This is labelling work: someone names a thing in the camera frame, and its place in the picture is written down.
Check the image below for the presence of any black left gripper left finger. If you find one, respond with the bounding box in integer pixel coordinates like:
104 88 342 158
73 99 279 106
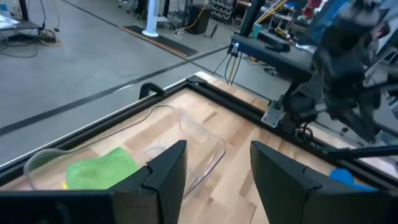
0 139 188 224

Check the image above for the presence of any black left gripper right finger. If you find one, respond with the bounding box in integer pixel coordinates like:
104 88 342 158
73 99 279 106
249 140 398 224

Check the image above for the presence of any blue microfiber towel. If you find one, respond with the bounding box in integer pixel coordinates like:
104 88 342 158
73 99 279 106
328 167 377 192

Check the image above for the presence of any green microfiber towel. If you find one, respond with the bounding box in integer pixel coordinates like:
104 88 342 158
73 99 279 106
65 146 140 191

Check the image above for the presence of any clear plastic bin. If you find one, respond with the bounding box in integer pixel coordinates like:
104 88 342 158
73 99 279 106
22 103 228 200

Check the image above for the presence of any grey side desk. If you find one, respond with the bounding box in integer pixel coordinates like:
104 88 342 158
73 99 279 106
231 32 315 82

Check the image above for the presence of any black striped floor mat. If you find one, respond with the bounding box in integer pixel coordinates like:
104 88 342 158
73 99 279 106
119 24 199 59

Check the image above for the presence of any white column base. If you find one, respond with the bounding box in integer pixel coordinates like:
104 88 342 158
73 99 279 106
142 0 169 39

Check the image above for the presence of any black floor bin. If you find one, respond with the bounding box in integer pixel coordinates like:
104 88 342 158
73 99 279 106
185 3 213 35

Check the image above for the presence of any bundle of floor cables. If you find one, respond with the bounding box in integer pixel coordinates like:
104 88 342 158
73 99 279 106
0 26 63 59

